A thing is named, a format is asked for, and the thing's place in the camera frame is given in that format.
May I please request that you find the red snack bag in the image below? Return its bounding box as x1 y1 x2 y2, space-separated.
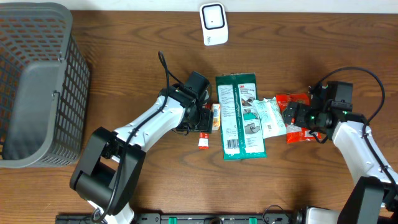
276 93 315 144

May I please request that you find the red packet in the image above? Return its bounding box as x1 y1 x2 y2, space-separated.
198 104 214 151

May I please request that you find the orange tissue pack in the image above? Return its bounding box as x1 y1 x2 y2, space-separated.
211 103 221 131

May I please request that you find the light green wipes pack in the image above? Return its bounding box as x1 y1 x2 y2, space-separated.
254 97 287 139

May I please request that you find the dark green packet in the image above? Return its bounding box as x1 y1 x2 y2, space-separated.
215 73 267 161

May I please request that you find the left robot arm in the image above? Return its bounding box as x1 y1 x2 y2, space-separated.
70 86 213 223

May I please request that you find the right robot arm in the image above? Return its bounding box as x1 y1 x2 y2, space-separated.
282 100 397 223

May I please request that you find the white barcode scanner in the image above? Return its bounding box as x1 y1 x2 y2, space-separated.
199 2 229 46

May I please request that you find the grey plastic mesh basket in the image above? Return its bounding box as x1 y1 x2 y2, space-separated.
1 2 91 169

